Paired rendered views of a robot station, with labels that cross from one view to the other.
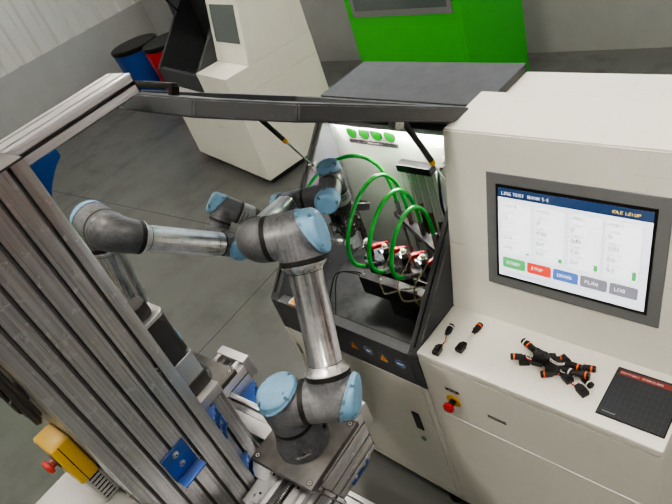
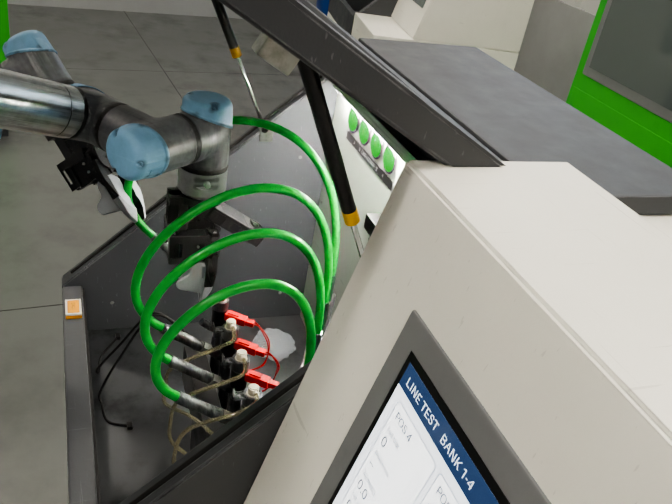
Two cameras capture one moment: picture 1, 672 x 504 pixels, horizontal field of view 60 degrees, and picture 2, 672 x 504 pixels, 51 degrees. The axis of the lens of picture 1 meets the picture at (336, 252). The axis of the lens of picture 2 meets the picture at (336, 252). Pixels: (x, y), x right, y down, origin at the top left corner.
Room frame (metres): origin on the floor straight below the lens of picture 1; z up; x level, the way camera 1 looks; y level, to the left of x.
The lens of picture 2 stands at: (0.74, -0.49, 1.84)
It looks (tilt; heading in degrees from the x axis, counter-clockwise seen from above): 30 degrees down; 12
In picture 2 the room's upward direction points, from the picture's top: 11 degrees clockwise
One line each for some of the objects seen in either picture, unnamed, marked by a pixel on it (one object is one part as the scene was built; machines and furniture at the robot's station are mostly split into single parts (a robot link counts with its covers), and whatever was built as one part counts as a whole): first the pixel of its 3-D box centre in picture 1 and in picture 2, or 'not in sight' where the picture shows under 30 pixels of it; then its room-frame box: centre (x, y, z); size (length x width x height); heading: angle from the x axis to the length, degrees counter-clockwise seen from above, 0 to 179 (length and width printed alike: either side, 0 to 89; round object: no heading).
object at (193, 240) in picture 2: (344, 217); (194, 224); (1.64, -0.07, 1.27); 0.09 x 0.08 x 0.12; 126
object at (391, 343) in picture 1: (346, 335); (79, 419); (1.54, 0.08, 0.87); 0.62 x 0.04 x 0.16; 36
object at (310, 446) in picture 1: (297, 429); not in sight; (1.04, 0.27, 1.09); 0.15 x 0.15 x 0.10
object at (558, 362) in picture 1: (552, 363); not in sight; (1.00, -0.43, 1.01); 0.23 x 0.11 x 0.06; 36
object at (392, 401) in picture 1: (373, 409); not in sight; (1.53, 0.09, 0.44); 0.65 x 0.02 x 0.68; 36
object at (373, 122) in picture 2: (388, 126); (393, 136); (1.83, -0.33, 1.43); 0.54 x 0.03 x 0.02; 36
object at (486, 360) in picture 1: (540, 369); not in sight; (1.03, -0.41, 0.96); 0.70 x 0.22 x 0.03; 36
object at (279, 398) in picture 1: (285, 402); not in sight; (1.04, 0.26, 1.20); 0.13 x 0.12 x 0.14; 71
